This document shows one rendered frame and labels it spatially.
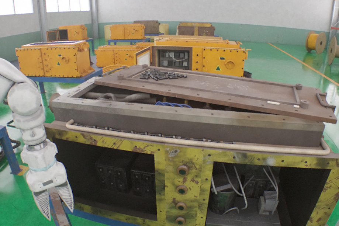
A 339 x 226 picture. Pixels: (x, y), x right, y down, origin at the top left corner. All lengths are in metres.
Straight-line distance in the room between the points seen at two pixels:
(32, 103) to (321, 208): 1.21
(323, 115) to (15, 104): 1.07
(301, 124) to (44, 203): 0.95
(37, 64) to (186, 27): 6.33
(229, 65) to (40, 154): 3.19
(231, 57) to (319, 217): 2.74
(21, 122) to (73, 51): 3.73
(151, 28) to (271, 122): 11.75
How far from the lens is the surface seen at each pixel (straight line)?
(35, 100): 0.51
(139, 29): 9.87
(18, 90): 0.50
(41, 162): 0.57
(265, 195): 1.34
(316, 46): 14.01
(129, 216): 1.33
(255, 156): 0.94
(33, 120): 0.53
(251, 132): 0.97
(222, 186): 1.19
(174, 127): 0.97
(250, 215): 1.32
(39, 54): 4.74
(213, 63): 3.54
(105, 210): 1.38
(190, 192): 1.07
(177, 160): 0.96
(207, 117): 0.93
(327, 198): 1.20
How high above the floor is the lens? 1.74
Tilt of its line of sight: 22 degrees down
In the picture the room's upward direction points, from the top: straight up
